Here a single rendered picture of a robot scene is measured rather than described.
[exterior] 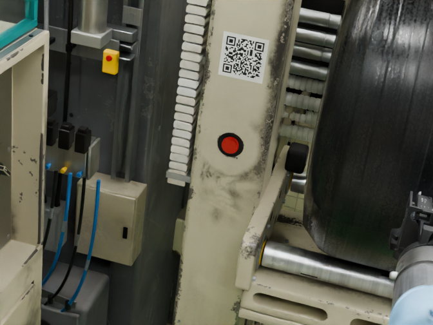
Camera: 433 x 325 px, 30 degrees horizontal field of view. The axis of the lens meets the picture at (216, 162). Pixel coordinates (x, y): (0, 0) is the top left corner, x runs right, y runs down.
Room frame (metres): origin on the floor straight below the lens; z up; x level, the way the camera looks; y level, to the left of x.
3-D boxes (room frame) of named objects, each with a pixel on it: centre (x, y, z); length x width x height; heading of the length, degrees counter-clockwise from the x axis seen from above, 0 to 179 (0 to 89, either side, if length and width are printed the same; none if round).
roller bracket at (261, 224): (1.31, -0.11, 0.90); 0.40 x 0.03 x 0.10; 169
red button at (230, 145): (1.24, -0.02, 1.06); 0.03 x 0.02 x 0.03; 79
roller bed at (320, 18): (1.69, -0.14, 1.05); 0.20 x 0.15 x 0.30; 79
